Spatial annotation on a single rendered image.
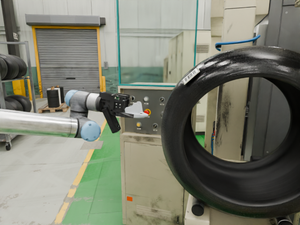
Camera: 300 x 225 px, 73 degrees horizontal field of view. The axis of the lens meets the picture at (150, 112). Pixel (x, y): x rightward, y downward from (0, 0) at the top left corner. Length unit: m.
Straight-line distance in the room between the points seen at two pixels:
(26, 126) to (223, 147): 0.87
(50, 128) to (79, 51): 9.29
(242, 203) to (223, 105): 0.47
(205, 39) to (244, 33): 3.19
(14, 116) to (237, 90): 0.90
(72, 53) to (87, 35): 1.05
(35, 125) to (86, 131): 0.16
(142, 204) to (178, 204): 0.30
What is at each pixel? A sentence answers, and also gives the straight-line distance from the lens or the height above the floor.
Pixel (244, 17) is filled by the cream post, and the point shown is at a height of 1.62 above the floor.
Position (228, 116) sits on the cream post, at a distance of 1.06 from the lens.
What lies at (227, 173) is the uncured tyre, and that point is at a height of 0.94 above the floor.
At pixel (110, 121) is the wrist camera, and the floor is 1.19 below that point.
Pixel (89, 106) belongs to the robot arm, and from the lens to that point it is 0.87.
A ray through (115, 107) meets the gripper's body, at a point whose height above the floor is 1.25.
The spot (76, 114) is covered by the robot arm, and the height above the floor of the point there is 1.21.
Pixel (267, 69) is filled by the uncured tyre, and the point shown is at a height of 1.40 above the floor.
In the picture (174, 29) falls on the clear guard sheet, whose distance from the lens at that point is 1.44.
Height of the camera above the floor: 1.41
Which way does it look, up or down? 13 degrees down
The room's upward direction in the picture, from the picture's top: straight up
